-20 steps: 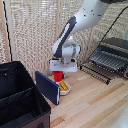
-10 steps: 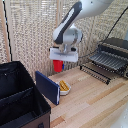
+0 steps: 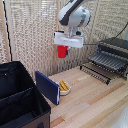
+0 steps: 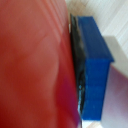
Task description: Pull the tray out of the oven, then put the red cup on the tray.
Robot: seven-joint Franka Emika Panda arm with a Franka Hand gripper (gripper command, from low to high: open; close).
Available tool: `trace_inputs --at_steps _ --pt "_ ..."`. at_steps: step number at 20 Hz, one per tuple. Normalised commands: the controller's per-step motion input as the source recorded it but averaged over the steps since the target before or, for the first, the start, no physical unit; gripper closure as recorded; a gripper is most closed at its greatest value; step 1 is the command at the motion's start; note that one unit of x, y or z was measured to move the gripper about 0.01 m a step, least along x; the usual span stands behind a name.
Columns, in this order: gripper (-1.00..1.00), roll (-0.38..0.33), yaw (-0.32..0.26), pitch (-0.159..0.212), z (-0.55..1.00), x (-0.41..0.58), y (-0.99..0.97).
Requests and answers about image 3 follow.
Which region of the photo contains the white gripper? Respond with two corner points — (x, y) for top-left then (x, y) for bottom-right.
(53, 30), (85, 57)

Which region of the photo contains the red plastic cup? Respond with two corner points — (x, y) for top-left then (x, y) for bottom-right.
(56, 45), (69, 59)

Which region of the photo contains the metal oven rack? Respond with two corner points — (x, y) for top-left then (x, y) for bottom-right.
(87, 50), (128, 74)

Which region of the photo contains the long yellow food stick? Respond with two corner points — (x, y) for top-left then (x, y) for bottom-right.
(58, 82), (66, 92)

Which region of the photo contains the white oval dish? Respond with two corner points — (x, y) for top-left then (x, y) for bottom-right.
(57, 79), (72, 97)

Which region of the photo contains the dark blue book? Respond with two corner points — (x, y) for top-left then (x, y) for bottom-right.
(34, 70), (61, 106)

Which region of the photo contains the black dish rack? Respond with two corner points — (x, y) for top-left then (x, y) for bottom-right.
(98, 36), (128, 80)

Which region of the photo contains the thin black pole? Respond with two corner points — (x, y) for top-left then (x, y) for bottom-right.
(1, 0), (14, 63)

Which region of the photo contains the black fabric storage box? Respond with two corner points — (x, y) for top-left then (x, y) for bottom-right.
(0, 60), (52, 128)

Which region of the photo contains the black oven door with handle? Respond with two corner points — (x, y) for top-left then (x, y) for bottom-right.
(79, 63), (112, 86)

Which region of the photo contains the black cable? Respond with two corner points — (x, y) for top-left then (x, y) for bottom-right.
(113, 22), (128, 40)

